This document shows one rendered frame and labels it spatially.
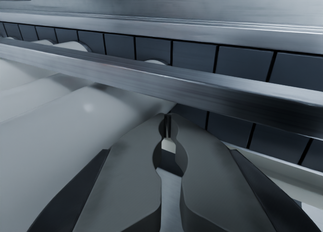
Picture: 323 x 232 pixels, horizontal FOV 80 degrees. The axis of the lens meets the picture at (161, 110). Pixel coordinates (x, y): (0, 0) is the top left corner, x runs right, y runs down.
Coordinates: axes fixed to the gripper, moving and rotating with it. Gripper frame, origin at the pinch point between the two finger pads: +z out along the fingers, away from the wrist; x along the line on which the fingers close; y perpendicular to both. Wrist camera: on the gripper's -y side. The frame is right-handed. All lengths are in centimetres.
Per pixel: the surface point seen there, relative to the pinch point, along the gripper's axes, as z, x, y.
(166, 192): 6.1, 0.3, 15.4
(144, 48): 7.3, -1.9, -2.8
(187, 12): 10.7, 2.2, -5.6
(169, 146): 2.0, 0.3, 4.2
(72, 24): 12.2, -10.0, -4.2
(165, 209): 6.1, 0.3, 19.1
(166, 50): 6.2, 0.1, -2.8
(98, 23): 10.2, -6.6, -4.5
